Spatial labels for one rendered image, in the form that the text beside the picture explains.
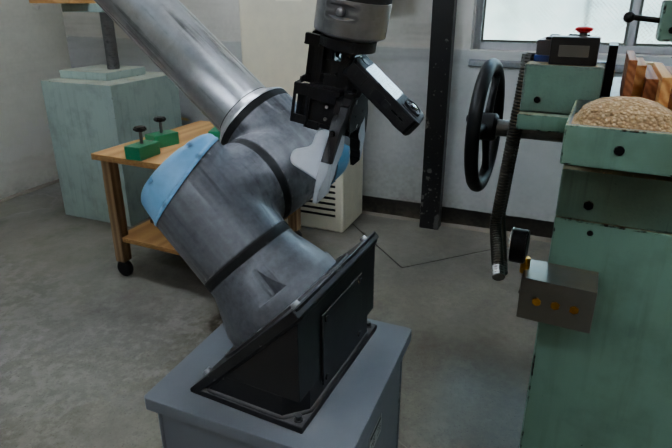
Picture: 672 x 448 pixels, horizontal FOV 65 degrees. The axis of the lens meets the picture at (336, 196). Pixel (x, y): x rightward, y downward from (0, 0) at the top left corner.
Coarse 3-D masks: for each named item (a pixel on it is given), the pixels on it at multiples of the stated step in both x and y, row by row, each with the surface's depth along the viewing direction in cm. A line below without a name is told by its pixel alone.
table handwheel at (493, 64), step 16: (496, 64) 110; (480, 80) 105; (496, 80) 118; (480, 96) 103; (496, 96) 124; (480, 112) 103; (496, 112) 126; (480, 128) 104; (496, 128) 114; (496, 144) 127; (464, 160) 107; (480, 176) 121
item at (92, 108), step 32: (32, 0) 253; (64, 0) 246; (64, 96) 256; (96, 96) 248; (128, 96) 254; (160, 96) 275; (64, 128) 262; (96, 128) 254; (128, 128) 257; (64, 160) 270; (96, 160) 261; (64, 192) 277; (96, 192) 268; (128, 192) 262; (128, 224) 267
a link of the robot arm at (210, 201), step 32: (192, 160) 73; (224, 160) 76; (256, 160) 78; (160, 192) 73; (192, 192) 72; (224, 192) 73; (256, 192) 76; (288, 192) 80; (160, 224) 75; (192, 224) 72; (224, 224) 72; (256, 224) 73; (192, 256) 73; (224, 256) 72
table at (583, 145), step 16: (528, 112) 101; (576, 112) 85; (528, 128) 100; (544, 128) 98; (560, 128) 97; (576, 128) 77; (592, 128) 76; (608, 128) 75; (624, 128) 75; (576, 144) 77; (592, 144) 76; (608, 144) 75; (624, 144) 74; (640, 144) 74; (656, 144) 73; (560, 160) 79; (576, 160) 78; (592, 160) 77; (608, 160) 76; (624, 160) 75; (640, 160) 74; (656, 160) 73
